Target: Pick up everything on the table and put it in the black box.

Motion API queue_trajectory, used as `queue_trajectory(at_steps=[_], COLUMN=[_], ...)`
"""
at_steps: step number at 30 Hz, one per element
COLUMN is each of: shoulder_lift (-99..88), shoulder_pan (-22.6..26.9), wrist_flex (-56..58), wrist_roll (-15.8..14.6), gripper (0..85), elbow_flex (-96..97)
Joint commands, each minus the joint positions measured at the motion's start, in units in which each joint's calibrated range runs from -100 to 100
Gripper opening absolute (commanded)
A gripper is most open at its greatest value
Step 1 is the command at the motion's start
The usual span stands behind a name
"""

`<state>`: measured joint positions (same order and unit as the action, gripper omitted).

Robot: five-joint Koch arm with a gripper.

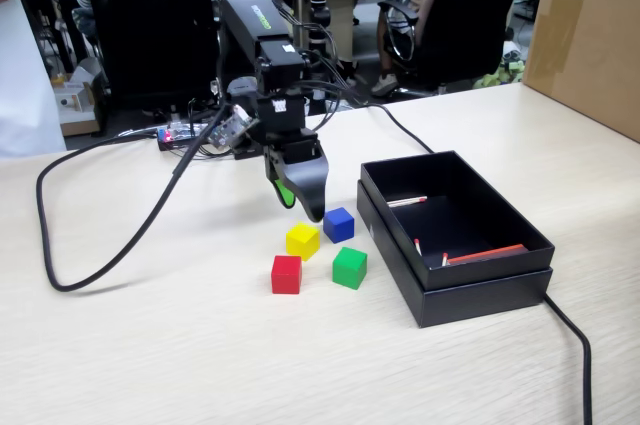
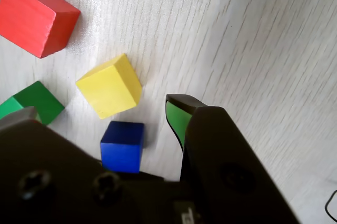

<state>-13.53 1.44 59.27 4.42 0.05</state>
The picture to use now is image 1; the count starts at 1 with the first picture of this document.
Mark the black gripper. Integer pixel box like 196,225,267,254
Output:
249,92,330,224

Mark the yellow wooden cube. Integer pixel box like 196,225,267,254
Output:
285,222,321,263

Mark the blue wooden cube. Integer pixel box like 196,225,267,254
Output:
322,206,356,245

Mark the red wooden cube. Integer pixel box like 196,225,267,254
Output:
270,254,303,295

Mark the green wooden cube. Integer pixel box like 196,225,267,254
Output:
331,246,369,290

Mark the robot base controller board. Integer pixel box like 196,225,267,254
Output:
155,119,266,161

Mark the black cardboard box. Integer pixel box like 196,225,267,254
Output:
360,149,557,292

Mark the black open box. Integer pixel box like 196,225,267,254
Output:
355,179,554,330

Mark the small white product box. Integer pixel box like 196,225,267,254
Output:
52,82,99,139

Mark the large brown cardboard box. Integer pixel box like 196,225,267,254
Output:
521,0,640,144

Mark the orange matchbox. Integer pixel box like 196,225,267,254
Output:
446,243,530,267

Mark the large black mesh office chair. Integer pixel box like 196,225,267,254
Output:
77,0,221,119

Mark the green yellow foam pile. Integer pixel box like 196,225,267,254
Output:
474,52,525,91

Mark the black office chair with armrests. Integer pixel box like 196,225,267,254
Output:
377,0,534,96

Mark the person in white shirt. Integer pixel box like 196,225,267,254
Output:
0,0,69,159

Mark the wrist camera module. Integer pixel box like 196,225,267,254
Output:
209,75,262,151

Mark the thick black looped cable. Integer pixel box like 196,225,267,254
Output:
34,107,241,295

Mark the thick black long cable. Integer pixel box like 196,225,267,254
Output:
367,103,595,425

